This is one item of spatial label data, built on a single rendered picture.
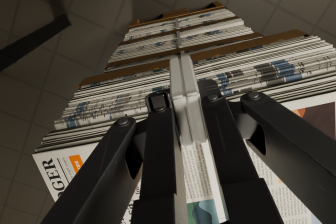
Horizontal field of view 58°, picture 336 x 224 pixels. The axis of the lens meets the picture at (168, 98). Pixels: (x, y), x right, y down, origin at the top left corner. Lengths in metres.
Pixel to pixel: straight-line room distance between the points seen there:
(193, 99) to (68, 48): 1.32
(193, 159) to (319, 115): 0.14
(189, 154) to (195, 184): 0.04
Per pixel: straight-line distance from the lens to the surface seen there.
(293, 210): 0.42
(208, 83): 0.18
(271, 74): 0.40
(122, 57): 0.80
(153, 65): 0.50
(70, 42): 1.44
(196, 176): 0.36
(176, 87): 0.16
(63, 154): 0.35
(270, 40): 0.51
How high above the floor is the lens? 1.34
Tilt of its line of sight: 66 degrees down
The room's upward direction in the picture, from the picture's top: 179 degrees clockwise
